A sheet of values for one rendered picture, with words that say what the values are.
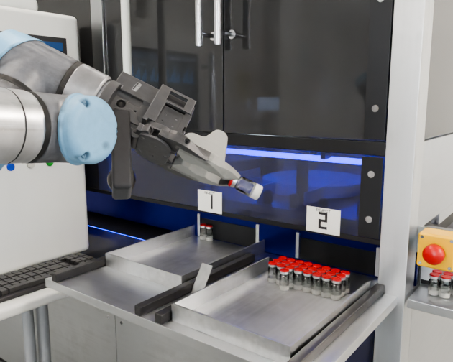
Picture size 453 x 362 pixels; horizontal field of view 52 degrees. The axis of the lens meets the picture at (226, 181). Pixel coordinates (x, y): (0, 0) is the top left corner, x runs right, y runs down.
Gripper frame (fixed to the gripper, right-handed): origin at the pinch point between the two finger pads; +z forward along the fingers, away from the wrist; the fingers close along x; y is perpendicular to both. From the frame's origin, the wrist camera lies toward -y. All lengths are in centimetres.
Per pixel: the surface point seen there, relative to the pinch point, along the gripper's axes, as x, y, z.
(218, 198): 58, 22, 5
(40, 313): 114, -19, -28
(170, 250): 70, 7, 0
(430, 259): 19, 14, 45
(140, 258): 66, 0, -6
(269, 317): 30.4, -7.4, 21.4
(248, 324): 29.1, -10.6, 17.7
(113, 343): 121, -18, -1
